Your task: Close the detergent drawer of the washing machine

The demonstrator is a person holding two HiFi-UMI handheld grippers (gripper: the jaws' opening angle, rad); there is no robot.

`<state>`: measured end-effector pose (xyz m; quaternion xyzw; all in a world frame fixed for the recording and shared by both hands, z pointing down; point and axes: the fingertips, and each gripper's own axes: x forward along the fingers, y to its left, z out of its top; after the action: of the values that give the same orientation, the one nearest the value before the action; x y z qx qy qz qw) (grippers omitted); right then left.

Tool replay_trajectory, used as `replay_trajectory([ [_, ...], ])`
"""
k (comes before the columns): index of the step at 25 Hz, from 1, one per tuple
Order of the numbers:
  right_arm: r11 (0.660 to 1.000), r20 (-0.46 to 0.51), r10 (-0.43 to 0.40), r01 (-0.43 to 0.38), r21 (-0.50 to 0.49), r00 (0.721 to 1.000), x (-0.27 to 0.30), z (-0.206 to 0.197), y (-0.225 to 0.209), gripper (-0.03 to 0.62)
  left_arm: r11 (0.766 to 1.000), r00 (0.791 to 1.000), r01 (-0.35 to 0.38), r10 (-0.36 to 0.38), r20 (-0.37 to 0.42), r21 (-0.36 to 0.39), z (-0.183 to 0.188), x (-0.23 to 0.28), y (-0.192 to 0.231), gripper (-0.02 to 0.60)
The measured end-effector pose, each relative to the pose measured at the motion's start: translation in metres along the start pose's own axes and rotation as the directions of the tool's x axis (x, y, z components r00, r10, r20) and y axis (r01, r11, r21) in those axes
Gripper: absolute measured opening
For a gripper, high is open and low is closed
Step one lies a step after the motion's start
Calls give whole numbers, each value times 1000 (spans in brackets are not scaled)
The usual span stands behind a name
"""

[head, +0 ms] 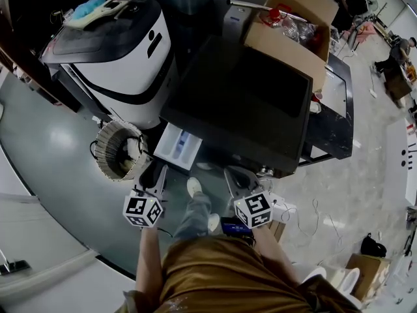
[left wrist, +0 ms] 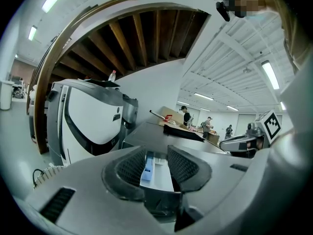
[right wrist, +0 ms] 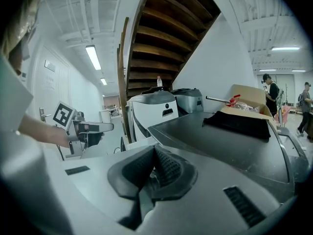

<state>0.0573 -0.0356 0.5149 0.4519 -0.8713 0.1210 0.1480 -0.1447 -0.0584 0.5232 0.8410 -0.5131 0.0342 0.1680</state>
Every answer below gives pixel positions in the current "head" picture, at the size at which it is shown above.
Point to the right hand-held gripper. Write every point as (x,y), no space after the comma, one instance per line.
(254,209)

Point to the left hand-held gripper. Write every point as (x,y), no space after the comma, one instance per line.
(143,210)

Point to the white detergent drawer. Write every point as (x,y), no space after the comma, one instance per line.
(172,148)

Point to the person's left forearm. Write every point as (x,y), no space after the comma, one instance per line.
(149,259)

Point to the person's right forearm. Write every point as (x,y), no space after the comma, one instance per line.
(273,253)

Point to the person's white shoe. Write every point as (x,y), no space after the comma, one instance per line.
(194,186)
(214,222)

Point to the woven laundry basket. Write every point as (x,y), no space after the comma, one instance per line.
(117,152)

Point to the small blue screen device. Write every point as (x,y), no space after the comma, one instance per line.
(236,227)

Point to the white power adapter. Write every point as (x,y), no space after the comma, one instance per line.
(281,210)

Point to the person's grey trousers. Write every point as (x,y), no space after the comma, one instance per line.
(193,217)

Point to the person's brown shirt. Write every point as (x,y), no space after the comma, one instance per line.
(228,276)

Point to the white cup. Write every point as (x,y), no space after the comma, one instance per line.
(315,107)

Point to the black low table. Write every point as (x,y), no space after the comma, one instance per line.
(335,119)

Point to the red cup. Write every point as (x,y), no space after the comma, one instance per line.
(317,96)

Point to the white and black appliance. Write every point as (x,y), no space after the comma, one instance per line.
(123,60)

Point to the large open cardboard box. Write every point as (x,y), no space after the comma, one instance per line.
(286,51)

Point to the white paper roll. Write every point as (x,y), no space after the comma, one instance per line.
(348,280)

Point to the black bag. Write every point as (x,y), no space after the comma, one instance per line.
(373,246)

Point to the small cardboard box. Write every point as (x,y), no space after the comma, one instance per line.
(371,272)

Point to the red cap clear bottle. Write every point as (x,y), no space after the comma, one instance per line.
(275,16)

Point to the white board with black marks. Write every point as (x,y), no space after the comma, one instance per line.
(410,171)

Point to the metal tube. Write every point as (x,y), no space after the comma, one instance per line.
(254,6)

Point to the blue cloth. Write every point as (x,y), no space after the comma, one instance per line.
(89,6)

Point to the standing fan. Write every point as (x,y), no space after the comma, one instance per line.
(373,2)

